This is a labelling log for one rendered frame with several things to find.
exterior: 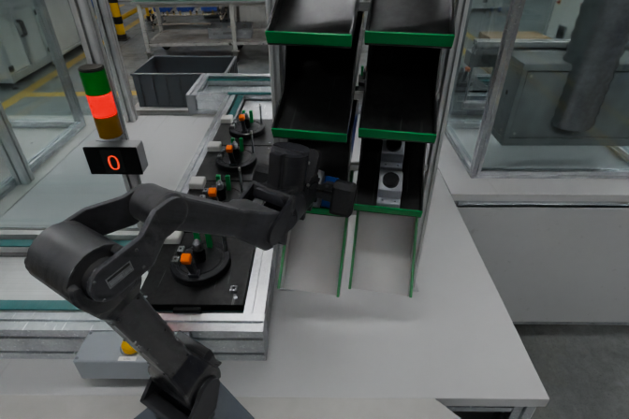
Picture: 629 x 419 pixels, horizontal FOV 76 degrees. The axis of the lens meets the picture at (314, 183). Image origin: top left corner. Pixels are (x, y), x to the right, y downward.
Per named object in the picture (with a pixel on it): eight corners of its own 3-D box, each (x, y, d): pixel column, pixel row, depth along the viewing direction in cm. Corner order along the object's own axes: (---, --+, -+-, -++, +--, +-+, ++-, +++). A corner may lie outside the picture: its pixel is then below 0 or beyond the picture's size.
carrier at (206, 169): (268, 185, 130) (265, 151, 124) (194, 185, 131) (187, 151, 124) (274, 151, 151) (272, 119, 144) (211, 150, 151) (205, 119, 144)
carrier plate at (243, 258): (243, 310, 88) (242, 304, 87) (135, 310, 89) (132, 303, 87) (257, 238, 109) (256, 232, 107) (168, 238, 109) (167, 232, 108)
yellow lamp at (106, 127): (117, 139, 90) (111, 119, 87) (95, 139, 90) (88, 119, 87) (126, 129, 94) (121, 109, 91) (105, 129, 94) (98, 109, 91)
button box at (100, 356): (186, 380, 80) (181, 361, 77) (80, 379, 80) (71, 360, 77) (195, 349, 86) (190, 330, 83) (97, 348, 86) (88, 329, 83)
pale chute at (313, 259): (340, 296, 87) (339, 297, 83) (281, 287, 89) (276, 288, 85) (354, 170, 93) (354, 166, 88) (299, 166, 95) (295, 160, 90)
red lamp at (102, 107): (111, 118, 87) (105, 96, 84) (88, 118, 87) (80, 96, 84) (121, 109, 91) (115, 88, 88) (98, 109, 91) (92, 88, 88)
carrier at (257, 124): (274, 150, 151) (272, 119, 144) (211, 150, 151) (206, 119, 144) (280, 122, 171) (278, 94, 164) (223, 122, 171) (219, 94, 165)
